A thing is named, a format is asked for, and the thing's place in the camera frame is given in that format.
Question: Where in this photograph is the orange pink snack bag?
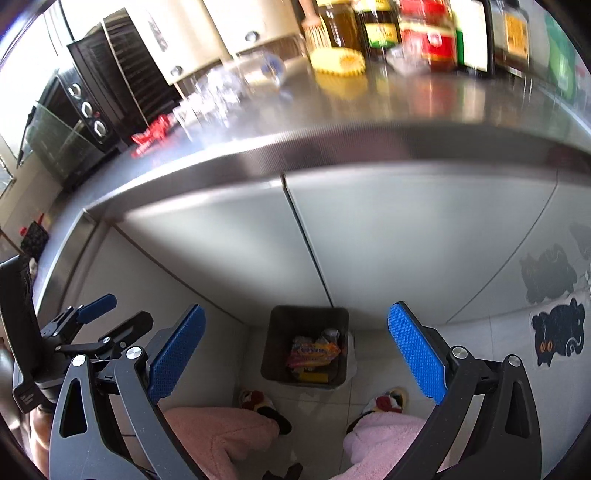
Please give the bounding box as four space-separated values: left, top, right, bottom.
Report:
287 337 341 369

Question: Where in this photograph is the black trash bin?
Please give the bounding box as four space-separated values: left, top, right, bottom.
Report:
260 306 349 389

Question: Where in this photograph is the person's left hand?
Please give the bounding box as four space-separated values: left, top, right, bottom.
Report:
29 407 53 478

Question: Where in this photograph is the left pink fuzzy trouser leg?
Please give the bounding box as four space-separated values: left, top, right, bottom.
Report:
164 407 280 480

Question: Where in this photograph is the pink fuzzy trouser leg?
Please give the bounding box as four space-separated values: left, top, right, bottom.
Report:
164 407 280 480
335 411 426 480

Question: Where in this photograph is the right pink fuzzy trouser leg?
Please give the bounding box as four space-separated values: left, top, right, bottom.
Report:
335 411 426 480

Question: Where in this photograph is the red snack wrapper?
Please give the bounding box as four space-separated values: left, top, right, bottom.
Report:
131 114 177 157

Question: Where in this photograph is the black toaster oven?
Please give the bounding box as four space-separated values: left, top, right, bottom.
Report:
13 1 180 186

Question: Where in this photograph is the clear plastic bottle blue cap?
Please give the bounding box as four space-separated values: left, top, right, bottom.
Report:
173 50 287 132

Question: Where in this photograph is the left cream grain dispenser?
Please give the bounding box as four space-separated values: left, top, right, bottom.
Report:
124 0 228 85

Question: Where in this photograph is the cream grain dispenser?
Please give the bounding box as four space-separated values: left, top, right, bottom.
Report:
204 0 307 60
124 0 228 85

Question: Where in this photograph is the small clear plastic wrapper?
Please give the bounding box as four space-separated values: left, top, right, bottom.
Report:
386 45 431 77

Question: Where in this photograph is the yellow foam fruit net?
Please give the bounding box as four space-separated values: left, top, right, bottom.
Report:
310 48 366 76

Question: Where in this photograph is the right cream grain dispenser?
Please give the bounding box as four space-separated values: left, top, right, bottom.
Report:
204 0 307 60

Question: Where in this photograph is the green soda bottle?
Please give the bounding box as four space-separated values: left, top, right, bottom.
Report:
545 12 577 104

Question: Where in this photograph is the soy sauce bottle green label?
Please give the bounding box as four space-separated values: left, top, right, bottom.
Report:
353 0 401 61

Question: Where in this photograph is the chili sauce jar red lid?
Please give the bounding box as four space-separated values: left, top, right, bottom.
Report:
399 0 457 72

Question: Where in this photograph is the wooden pastry brush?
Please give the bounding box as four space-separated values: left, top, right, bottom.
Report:
298 0 332 53

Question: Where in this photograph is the spice jar black lid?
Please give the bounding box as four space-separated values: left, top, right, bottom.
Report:
490 0 530 76

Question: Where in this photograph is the dark vinegar bottle white label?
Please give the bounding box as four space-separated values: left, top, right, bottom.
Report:
450 0 494 76

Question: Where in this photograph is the honey jar yellow lid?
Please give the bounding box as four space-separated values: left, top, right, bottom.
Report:
317 0 363 52

